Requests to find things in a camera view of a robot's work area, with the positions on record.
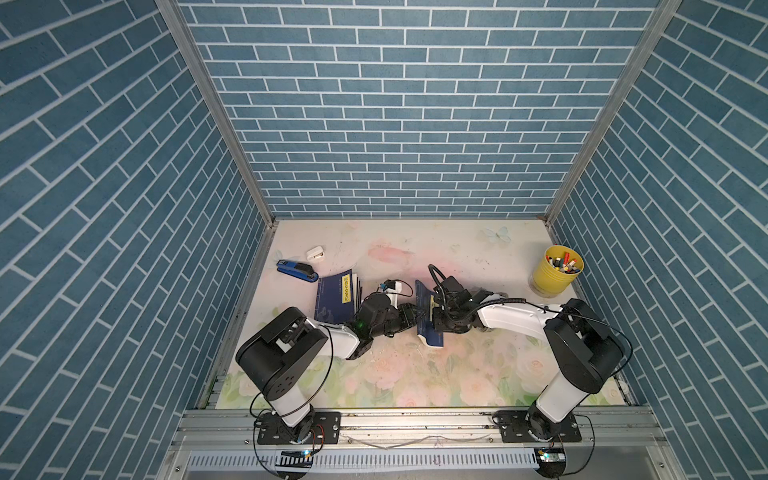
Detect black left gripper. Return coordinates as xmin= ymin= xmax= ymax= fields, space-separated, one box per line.
xmin=367 ymin=304 xmax=429 ymax=340

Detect blue book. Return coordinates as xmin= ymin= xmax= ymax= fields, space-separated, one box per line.
xmin=314 ymin=269 xmax=362 ymax=325
xmin=415 ymin=280 xmax=444 ymax=348

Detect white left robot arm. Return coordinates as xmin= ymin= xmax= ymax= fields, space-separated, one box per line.
xmin=235 ymin=292 xmax=428 ymax=443

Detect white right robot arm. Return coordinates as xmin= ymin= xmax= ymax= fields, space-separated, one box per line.
xmin=428 ymin=264 xmax=632 ymax=441

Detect blue black stapler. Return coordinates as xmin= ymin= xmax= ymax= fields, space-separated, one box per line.
xmin=276 ymin=259 xmax=319 ymax=283

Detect yellow pen cup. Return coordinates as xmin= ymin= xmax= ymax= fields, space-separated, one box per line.
xmin=529 ymin=245 xmax=585 ymax=298

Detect pens in cup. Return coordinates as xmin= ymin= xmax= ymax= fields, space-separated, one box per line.
xmin=545 ymin=252 xmax=581 ymax=275

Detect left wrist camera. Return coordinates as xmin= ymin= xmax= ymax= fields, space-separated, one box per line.
xmin=380 ymin=279 xmax=402 ymax=296

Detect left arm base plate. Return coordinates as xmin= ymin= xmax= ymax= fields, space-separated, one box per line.
xmin=256 ymin=411 xmax=342 ymax=445

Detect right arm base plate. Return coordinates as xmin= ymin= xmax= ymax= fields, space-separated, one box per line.
xmin=491 ymin=406 xmax=582 ymax=443

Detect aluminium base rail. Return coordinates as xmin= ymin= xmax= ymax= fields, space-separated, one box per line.
xmin=169 ymin=406 xmax=668 ymax=452

